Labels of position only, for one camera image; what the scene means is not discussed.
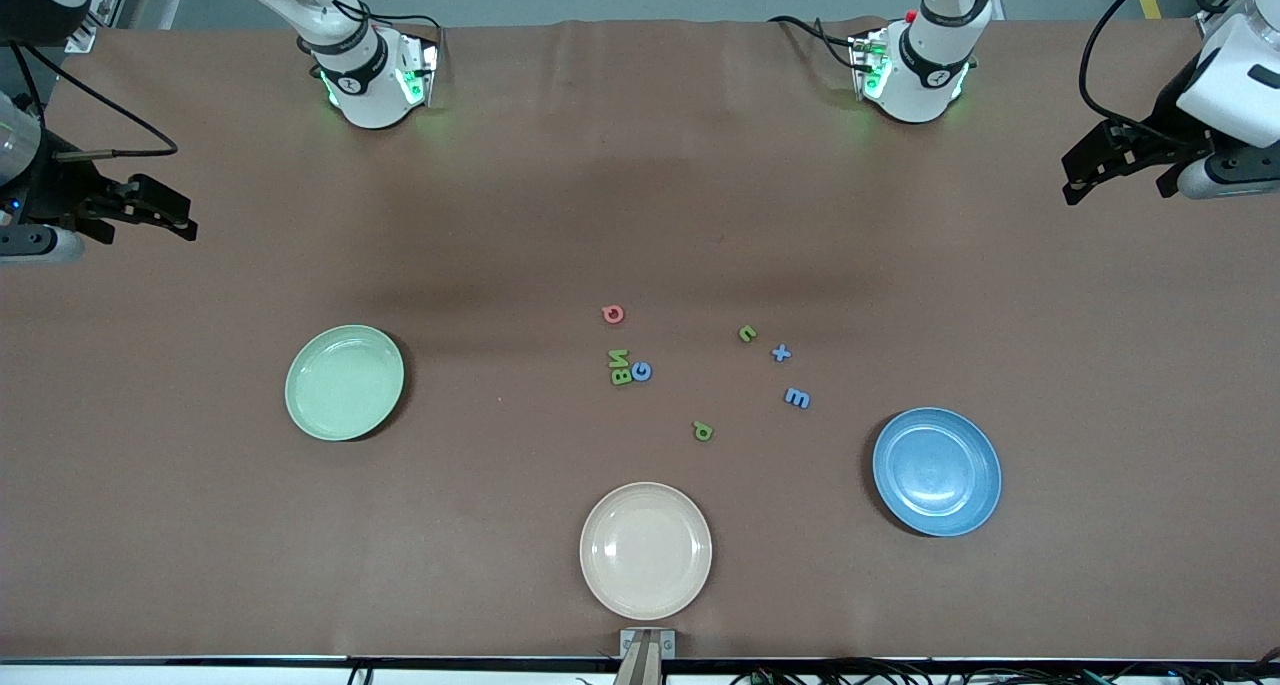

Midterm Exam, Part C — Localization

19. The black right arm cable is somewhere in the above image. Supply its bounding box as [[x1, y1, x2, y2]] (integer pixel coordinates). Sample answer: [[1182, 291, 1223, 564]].
[[8, 40, 180, 159]]

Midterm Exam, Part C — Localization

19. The white table edge rail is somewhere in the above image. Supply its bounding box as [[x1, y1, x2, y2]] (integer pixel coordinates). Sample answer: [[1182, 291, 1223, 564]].
[[0, 655, 1280, 685]]

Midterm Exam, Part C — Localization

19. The green plate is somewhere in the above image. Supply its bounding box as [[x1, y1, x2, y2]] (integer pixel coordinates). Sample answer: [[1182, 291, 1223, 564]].
[[285, 325, 406, 442]]

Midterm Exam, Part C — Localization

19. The black left base cable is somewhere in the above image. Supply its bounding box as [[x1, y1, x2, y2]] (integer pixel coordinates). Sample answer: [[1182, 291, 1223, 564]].
[[767, 15, 873, 72]]

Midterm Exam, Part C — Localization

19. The beige plate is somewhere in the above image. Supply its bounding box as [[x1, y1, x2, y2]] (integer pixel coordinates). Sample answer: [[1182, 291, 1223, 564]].
[[580, 482, 713, 621]]

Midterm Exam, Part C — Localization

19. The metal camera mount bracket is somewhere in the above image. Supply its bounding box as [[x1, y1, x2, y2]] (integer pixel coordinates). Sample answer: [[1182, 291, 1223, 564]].
[[618, 628, 677, 685]]

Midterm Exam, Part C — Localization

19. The aluminium frame profile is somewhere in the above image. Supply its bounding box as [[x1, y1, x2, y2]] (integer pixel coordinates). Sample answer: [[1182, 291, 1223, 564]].
[[60, 0, 137, 54]]

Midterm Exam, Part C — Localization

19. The blue plate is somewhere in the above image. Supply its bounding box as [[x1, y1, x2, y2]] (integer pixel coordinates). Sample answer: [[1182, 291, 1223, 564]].
[[872, 408, 1002, 538]]

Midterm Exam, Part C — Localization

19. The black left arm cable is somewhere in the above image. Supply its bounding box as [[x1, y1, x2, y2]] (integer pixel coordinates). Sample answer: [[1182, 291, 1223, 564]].
[[1079, 0, 1263, 148]]

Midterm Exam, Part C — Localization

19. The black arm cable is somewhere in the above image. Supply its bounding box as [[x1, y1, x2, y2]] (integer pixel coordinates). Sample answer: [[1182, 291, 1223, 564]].
[[8, 40, 180, 159], [1079, 0, 1263, 148]]

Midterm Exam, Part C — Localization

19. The brown table cover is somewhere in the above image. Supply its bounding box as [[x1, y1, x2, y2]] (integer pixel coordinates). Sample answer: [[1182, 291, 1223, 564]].
[[0, 17, 1280, 661]]

